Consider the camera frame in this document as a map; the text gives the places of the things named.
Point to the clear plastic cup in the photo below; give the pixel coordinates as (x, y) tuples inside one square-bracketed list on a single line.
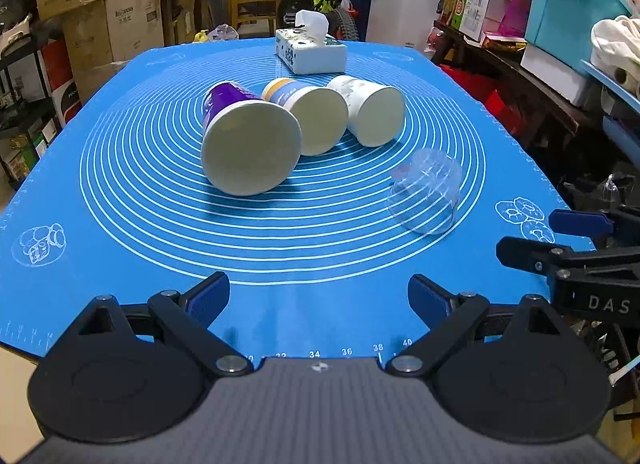
[(425, 194)]

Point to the black metal shelf rack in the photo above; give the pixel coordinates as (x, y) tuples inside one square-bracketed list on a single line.
[(20, 103)]

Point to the orange blue paper cup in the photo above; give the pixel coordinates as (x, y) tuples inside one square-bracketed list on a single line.
[(320, 118)]

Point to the bicycle tyre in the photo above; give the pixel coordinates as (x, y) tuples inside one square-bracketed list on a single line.
[(345, 18)]

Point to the purple paper cup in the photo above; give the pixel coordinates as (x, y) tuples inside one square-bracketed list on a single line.
[(250, 148)]

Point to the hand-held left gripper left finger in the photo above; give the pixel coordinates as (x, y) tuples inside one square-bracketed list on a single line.
[(207, 303)]

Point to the cream cloth bundle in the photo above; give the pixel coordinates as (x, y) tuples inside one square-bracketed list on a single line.
[(617, 51)]

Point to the small brown cardboard box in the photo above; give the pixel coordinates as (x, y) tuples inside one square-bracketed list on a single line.
[(184, 13)]

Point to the blue silicone baking mat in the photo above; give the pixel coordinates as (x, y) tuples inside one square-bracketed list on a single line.
[(320, 244)]

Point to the teal plastic storage bin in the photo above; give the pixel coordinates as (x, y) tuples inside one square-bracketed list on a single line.
[(570, 13)]

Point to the dark wooden side table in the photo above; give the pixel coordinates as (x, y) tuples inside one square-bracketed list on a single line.
[(520, 93)]

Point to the flat white box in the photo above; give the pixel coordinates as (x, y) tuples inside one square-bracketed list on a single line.
[(555, 73)]

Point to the pink bag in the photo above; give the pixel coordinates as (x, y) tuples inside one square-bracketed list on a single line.
[(517, 8)]

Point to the white patterned tissue box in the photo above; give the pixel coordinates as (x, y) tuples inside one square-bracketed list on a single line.
[(312, 56)]

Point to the green and white carton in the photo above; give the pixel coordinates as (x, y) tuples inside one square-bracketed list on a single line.
[(472, 11)]

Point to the drink bottle with red label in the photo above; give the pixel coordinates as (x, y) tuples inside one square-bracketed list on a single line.
[(451, 7)]

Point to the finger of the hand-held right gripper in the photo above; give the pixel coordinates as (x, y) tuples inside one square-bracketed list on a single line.
[(525, 251), (580, 222)]

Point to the white paper cup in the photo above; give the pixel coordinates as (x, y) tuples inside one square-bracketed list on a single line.
[(376, 113)]

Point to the white faced cardboard box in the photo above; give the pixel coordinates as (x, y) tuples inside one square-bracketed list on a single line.
[(130, 26)]

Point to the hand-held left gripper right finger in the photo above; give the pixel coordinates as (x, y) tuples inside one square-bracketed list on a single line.
[(429, 303)]

